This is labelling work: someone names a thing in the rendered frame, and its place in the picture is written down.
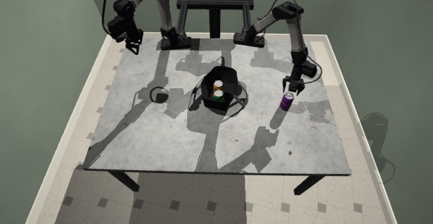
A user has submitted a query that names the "orange drink can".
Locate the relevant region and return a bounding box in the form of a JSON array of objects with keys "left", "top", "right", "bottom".
[{"left": 213, "top": 80, "right": 224, "bottom": 94}]

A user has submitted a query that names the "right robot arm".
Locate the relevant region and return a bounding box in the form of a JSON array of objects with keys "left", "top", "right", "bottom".
[{"left": 107, "top": 0, "right": 191, "bottom": 48}]

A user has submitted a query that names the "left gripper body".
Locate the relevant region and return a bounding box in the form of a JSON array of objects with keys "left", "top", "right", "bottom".
[{"left": 283, "top": 70, "right": 305, "bottom": 89}]

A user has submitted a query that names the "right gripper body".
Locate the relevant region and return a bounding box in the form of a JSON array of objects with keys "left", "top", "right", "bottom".
[{"left": 117, "top": 27, "right": 143, "bottom": 47}]

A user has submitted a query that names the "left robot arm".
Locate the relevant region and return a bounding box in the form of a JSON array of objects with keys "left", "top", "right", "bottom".
[{"left": 235, "top": 1, "right": 317, "bottom": 78}]

